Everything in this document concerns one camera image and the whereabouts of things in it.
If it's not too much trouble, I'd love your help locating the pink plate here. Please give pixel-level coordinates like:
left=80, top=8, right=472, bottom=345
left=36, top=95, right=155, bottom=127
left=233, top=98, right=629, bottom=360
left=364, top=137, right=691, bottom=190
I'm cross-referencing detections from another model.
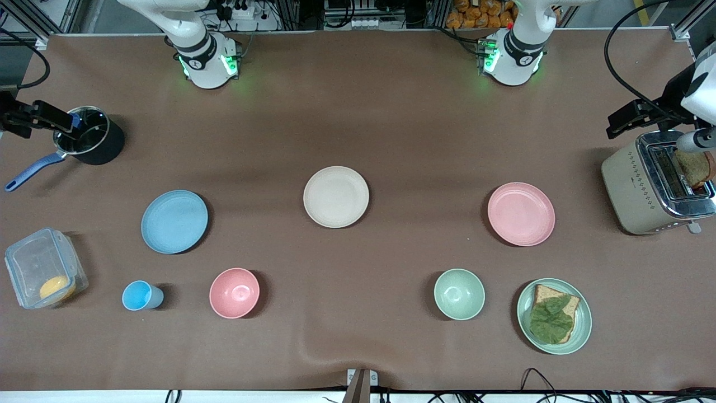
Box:
left=487, top=182, right=556, bottom=247

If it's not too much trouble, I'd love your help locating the blue plate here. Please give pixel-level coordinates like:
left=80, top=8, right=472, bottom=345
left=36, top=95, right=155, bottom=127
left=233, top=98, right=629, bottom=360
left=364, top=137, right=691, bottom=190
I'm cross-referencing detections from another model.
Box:
left=141, top=190, right=209, bottom=255

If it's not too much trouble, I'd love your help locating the beige chrome toaster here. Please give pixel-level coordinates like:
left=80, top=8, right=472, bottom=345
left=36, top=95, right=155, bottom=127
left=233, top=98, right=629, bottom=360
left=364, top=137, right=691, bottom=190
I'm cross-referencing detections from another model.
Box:
left=601, top=130, right=716, bottom=236

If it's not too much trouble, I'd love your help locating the brown bread slice in toaster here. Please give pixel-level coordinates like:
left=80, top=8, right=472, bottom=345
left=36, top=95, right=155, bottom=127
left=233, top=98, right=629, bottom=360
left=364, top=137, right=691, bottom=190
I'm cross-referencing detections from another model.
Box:
left=673, top=148, right=715, bottom=189

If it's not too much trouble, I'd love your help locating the clear plastic container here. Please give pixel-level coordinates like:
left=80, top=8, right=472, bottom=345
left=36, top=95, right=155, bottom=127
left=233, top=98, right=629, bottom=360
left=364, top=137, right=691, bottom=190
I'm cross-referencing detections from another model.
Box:
left=4, top=227, right=89, bottom=310

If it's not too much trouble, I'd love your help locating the orange food piece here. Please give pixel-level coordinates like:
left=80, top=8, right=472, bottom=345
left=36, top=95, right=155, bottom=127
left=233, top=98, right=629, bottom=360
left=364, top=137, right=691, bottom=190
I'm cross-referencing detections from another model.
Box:
left=39, top=275, right=76, bottom=303

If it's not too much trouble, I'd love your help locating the bag of orange items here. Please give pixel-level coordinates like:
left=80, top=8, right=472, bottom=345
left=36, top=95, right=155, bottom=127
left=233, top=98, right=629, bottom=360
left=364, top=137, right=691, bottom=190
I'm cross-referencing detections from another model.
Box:
left=446, top=0, right=518, bottom=30

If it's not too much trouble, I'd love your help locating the brown bread slice under lettuce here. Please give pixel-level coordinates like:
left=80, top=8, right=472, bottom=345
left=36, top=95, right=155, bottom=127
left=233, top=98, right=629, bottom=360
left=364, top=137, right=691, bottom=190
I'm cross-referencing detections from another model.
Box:
left=530, top=284, right=581, bottom=344

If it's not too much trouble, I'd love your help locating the blue cup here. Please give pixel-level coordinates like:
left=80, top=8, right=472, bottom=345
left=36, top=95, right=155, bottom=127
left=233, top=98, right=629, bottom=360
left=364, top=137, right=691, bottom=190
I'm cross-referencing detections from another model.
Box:
left=122, top=280, right=164, bottom=311

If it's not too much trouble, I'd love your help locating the green plate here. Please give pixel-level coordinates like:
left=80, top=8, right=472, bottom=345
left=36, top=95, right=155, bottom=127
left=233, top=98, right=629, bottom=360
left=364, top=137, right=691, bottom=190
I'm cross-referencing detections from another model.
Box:
left=516, top=278, right=592, bottom=355

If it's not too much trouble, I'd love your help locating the green lettuce leaf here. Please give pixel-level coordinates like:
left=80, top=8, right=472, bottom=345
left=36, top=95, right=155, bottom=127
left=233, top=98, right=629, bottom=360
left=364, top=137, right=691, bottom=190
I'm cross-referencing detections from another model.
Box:
left=529, top=296, right=574, bottom=343

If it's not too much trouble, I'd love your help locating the white power strip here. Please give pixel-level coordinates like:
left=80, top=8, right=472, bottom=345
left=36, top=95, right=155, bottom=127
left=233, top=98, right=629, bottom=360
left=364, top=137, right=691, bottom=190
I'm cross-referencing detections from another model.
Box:
left=215, top=3, right=280, bottom=32

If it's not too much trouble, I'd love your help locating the green bowl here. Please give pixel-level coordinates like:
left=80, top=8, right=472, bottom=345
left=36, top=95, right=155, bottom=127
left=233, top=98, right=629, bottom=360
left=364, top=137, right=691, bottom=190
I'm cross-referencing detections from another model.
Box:
left=434, top=269, right=486, bottom=321

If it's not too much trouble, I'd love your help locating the pink bowl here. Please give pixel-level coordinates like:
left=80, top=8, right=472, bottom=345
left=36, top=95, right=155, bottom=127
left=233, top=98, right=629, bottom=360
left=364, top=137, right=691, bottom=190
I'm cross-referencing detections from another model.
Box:
left=209, top=268, right=261, bottom=320

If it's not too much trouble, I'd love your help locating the beige plate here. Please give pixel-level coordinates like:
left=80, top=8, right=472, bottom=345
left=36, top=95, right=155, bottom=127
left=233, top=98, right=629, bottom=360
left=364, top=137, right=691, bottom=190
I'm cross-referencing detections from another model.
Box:
left=303, top=166, right=370, bottom=229

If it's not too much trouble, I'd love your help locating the black pot with blue handle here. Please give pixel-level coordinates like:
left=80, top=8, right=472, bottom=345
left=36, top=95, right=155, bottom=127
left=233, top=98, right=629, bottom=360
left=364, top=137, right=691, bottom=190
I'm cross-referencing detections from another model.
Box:
left=4, top=105, right=125, bottom=193

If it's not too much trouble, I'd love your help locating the aluminium frame profile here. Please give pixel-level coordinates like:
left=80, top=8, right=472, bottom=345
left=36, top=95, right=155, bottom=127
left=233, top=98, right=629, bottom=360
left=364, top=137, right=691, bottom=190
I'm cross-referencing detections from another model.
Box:
left=0, top=0, right=63, bottom=51
left=671, top=0, right=716, bottom=41

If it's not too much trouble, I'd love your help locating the black looped cable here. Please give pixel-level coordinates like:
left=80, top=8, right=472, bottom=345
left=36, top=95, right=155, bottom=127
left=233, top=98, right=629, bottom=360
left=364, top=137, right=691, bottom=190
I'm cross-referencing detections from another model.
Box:
left=520, top=368, right=561, bottom=395

